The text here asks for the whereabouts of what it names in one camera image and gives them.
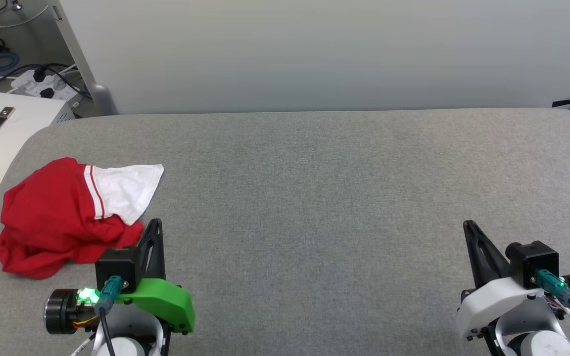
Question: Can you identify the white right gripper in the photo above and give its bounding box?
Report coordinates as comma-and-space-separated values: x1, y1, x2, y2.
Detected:
456, 221, 570, 341

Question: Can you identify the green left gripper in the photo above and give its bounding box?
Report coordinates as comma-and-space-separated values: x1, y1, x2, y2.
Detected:
44, 219, 195, 335

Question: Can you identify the red and white jersey shirt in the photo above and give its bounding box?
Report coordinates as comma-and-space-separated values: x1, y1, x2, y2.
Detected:
0, 157, 165, 280

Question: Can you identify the white equipment box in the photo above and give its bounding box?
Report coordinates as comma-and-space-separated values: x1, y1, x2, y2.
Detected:
0, 90, 75, 225

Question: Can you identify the white power strip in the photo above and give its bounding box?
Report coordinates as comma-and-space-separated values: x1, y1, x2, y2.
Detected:
10, 68, 84, 107

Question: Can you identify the black cable with teal plug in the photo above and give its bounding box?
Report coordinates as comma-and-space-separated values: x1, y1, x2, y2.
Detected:
95, 276, 126, 356
535, 269, 570, 342

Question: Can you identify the grey frame post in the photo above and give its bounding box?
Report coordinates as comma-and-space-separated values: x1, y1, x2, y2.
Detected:
50, 0, 117, 115

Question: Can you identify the blue coiled cable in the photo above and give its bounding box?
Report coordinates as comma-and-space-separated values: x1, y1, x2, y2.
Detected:
0, 49, 20, 76

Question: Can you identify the white cable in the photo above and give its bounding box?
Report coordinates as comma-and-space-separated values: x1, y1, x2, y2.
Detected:
0, 5, 50, 29

